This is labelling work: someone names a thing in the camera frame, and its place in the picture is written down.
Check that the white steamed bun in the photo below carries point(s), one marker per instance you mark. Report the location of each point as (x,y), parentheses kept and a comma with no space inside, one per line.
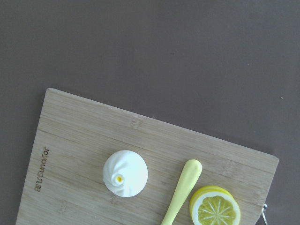
(125,173)

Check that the yellow plastic knife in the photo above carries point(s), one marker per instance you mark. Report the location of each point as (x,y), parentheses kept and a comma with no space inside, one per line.
(187,180)

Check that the lemon half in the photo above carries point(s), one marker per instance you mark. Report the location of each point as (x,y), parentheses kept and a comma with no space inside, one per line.
(213,205)

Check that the bamboo cutting board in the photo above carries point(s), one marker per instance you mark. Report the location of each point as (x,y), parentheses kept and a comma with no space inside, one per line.
(75,136)

